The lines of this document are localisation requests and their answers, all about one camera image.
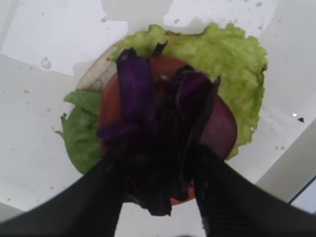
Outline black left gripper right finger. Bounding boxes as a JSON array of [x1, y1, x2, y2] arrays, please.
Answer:
[[193, 145, 316, 237]]

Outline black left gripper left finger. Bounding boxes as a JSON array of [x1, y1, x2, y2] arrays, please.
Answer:
[[0, 152, 127, 237]]

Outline purple cabbage pieces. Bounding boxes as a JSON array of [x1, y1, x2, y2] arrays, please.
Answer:
[[97, 48, 221, 216]]

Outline tomato slice on tray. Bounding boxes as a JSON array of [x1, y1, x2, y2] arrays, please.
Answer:
[[99, 56, 237, 205]]

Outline bun bottom under lettuce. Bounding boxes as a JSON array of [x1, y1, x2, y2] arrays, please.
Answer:
[[76, 40, 122, 92]]

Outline green lettuce leaf on tray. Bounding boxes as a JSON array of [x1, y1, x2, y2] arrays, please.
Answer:
[[60, 23, 268, 174]]

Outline silver metal tray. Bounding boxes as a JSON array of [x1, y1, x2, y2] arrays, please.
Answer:
[[0, 0, 316, 237]]

